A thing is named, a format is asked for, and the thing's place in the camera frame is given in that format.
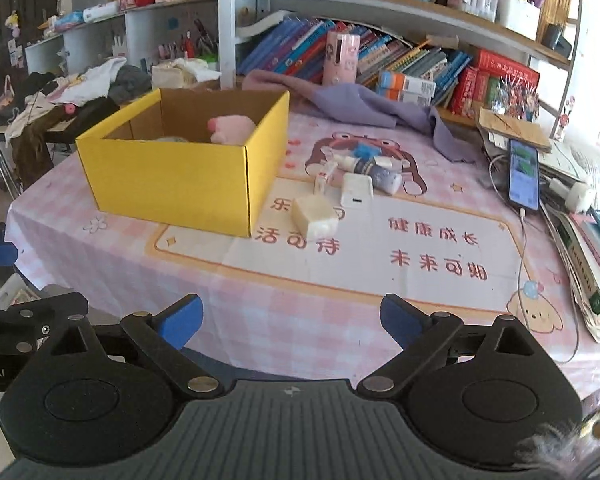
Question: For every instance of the purple cloth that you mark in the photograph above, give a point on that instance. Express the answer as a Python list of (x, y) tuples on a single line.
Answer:
[(360, 100)]

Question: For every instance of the red thick dictionary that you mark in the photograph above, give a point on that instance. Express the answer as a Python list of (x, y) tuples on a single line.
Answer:
[(505, 66)]

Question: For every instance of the white power plug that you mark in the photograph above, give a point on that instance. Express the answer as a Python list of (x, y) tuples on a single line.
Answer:
[(577, 196)]

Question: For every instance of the grey garment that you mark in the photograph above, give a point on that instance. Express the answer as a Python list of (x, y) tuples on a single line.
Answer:
[(130, 82)]

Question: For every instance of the smartphone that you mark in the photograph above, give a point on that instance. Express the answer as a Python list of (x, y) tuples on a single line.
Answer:
[(524, 175)]

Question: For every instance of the cream white block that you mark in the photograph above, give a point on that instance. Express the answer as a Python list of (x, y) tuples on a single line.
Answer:
[(312, 212)]

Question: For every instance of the grey fluffy clothing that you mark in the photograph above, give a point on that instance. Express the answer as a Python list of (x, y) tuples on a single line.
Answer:
[(555, 447)]

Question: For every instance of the white garment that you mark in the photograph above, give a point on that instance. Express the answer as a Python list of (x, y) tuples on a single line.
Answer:
[(92, 80)]

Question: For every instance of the black garment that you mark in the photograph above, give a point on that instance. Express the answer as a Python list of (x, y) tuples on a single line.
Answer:
[(92, 112)]

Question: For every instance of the row of blue books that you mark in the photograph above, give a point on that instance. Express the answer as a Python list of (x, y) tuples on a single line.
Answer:
[(280, 50)]

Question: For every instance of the white pen holder box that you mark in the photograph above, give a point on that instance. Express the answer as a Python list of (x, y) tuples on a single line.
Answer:
[(517, 15)]

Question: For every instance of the dark wooden door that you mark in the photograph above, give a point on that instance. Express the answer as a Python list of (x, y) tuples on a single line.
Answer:
[(20, 0)]

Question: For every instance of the orange blue white carton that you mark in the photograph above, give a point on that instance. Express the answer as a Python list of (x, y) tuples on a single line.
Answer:
[(392, 96), (415, 85)]

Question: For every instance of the beige tissue bag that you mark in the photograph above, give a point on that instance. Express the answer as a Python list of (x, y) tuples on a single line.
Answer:
[(170, 76)]

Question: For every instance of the white box with red label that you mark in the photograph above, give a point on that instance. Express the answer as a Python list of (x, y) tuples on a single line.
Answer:
[(324, 177)]

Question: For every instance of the row of tan books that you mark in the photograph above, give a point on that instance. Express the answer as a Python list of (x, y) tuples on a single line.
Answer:
[(557, 0)]

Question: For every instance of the stack of books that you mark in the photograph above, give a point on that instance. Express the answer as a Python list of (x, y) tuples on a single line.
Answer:
[(585, 280)]

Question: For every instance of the brown garment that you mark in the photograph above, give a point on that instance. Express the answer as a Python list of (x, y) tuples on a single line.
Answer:
[(32, 145)]

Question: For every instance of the colourful figure card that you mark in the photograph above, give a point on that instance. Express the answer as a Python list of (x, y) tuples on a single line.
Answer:
[(515, 97)]

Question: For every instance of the pink plush toy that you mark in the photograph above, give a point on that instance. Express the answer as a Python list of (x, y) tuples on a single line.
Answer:
[(230, 129)]

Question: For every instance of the white frame bookshelf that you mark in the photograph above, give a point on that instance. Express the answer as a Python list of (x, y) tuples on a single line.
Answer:
[(227, 20)]

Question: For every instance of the red book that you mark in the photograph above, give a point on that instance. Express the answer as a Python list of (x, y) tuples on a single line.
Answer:
[(464, 91)]

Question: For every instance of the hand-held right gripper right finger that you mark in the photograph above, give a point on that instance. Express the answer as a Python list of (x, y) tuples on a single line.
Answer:
[(399, 317)]

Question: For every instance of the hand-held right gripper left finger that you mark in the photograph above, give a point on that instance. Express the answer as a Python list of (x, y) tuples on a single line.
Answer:
[(186, 321)]

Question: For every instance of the white charger adapter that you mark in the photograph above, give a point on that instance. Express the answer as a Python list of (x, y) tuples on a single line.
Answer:
[(356, 190)]

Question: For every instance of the spray bottle with dark label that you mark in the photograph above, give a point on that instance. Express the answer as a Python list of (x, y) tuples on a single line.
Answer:
[(381, 176)]

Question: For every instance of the yellow cardboard box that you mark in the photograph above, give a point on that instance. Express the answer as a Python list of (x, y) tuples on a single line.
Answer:
[(170, 180)]

